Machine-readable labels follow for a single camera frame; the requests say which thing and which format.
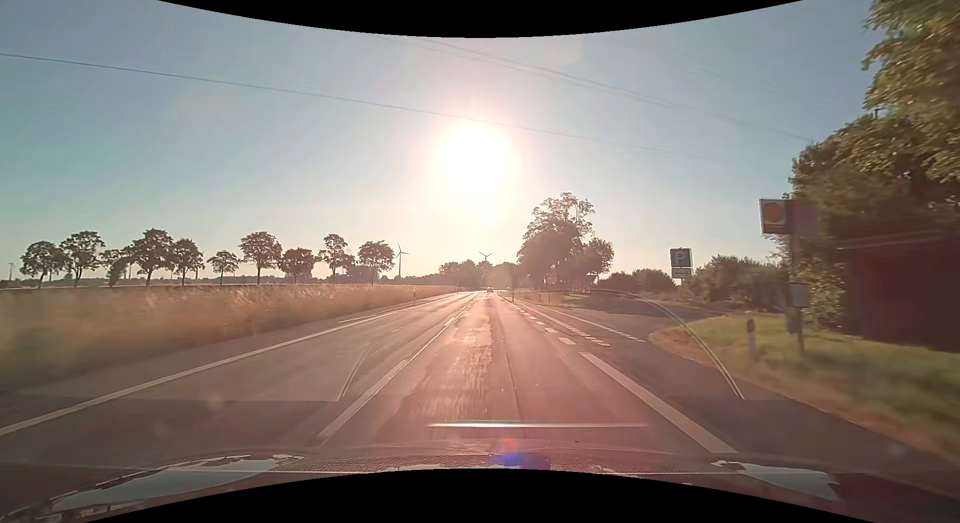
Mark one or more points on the wind turbine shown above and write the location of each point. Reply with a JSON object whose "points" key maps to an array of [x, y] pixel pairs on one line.
{"points": [[486, 257], [400, 259]]}

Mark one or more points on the distant wood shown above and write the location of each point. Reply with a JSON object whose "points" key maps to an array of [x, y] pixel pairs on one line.
{"points": [[469, 273]]}

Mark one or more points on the large tree group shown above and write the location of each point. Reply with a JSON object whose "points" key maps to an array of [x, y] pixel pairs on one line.
{"points": [[559, 242]]}

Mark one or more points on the grey asphalt road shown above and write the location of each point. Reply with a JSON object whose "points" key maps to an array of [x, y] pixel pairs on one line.
{"points": [[457, 373]]}

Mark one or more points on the parking road sign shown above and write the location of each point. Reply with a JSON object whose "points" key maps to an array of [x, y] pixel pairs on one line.
{"points": [[681, 262]]}

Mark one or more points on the bushes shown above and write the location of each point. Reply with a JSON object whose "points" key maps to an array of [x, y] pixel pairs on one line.
{"points": [[712, 281]]}

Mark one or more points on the road markings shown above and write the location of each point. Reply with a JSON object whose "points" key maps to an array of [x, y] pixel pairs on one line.
{"points": [[660, 407]]}

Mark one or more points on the row of trees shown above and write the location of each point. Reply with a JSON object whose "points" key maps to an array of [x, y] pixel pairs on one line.
{"points": [[154, 253]]}

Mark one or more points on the dry grass field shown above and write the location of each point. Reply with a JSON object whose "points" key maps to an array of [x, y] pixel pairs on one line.
{"points": [[150, 317]]}

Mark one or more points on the car's own bonnet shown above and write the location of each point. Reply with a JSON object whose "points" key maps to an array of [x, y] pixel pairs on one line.
{"points": [[187, 482]]}

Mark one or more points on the grass verge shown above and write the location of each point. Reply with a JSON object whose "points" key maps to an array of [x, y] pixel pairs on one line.
{"points": [[840, 369]]}

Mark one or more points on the dark wooden shelter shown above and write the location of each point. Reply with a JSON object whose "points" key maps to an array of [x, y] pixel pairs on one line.
{"points": [[904, 287]]}

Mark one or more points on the trees beside shelter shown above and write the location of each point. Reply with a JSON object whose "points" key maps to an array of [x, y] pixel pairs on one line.
{"points": [[892, 125]]}

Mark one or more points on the bus stop sign on post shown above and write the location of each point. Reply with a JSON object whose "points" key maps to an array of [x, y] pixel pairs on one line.
{"points": [[787, 223]]}

